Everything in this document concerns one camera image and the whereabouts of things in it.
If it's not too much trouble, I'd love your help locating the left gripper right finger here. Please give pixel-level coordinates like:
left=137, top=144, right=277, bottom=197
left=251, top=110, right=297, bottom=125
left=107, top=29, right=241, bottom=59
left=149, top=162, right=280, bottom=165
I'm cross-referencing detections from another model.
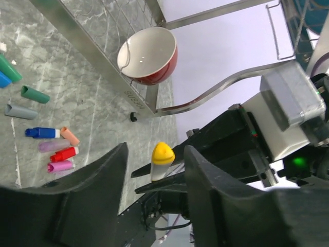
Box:
left=184, top=146, right=328, bottom=246

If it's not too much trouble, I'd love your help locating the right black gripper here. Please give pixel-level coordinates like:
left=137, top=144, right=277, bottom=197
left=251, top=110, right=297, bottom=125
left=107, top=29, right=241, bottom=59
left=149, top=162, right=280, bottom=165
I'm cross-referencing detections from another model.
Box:
left=117, top=105, right=328, bottom=246

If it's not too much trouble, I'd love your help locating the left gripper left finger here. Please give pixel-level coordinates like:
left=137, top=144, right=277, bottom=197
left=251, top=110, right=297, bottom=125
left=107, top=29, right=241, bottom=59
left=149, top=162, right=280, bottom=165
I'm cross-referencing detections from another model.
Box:
left=1, top=143, right=128, bottom=246

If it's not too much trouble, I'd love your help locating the pink marker cap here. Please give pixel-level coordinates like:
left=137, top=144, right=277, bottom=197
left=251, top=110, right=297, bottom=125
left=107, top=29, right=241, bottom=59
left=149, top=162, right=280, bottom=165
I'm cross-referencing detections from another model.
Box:
left=47, top=160, right=74, bottom=173

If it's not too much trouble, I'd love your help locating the red marker cap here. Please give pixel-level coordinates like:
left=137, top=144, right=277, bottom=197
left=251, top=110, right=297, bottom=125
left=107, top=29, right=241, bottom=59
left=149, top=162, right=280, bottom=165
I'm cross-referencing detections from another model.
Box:
left=50, top=147, right=79, bottom=162

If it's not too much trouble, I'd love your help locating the yellow cap marker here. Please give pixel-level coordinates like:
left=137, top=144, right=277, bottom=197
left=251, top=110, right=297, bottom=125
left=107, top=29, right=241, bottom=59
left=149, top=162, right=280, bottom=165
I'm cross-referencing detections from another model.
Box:
left=150, top=142, right=175, bottom=182

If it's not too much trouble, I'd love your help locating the purple marker cap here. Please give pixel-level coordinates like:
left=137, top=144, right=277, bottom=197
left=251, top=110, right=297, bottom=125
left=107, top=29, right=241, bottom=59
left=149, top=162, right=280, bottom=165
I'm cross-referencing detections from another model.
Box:
left=38, top=139, right=70, bottom=153

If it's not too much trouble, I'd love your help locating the orange marker cap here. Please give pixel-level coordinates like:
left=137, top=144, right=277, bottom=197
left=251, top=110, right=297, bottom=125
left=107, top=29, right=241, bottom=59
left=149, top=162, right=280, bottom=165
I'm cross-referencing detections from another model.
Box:
left=60, top=127, right=80, bottom=146

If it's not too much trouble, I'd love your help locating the dark blue marker cap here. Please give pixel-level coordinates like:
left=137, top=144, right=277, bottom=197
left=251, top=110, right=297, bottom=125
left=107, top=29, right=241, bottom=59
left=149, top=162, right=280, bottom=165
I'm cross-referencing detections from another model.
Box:
left=25, top=127, right=60, bottom=139

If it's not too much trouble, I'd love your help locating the grey marker cap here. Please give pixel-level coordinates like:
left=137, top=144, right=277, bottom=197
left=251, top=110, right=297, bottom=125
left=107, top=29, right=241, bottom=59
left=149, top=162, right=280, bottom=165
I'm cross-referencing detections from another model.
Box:
left=5, top=104, right=38, bottom=120

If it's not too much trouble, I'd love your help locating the teal marker cap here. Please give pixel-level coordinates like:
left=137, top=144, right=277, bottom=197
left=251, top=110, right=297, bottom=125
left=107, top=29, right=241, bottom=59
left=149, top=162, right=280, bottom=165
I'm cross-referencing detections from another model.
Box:
left=21, top=85, right=50, bottom=104

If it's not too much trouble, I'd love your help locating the green marker cap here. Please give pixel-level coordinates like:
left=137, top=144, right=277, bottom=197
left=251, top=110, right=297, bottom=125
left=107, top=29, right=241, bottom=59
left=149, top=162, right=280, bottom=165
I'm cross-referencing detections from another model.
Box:
left=0, top=54, right=23, bottom=82

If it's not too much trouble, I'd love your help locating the light blue marker cap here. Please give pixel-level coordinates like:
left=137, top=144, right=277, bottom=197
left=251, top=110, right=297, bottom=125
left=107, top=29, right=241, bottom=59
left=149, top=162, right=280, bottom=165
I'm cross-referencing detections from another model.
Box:
left=0, top=72, right=12, bottom=89

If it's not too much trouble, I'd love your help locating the red bowl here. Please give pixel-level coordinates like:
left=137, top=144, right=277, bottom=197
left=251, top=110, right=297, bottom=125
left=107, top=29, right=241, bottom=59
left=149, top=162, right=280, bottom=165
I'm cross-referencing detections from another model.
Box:
left=117, top=27, right=178, bottom=86

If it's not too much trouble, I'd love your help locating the stainless steel dish rack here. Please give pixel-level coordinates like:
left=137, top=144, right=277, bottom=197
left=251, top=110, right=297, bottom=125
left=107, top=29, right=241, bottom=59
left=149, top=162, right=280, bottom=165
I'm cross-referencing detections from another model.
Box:
left=28, top=0, right=329, bottom=121

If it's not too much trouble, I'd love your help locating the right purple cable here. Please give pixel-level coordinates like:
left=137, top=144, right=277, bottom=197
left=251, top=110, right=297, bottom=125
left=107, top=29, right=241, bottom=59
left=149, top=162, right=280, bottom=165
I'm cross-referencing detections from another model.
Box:
left=309, top=55, right=329, bottom=78

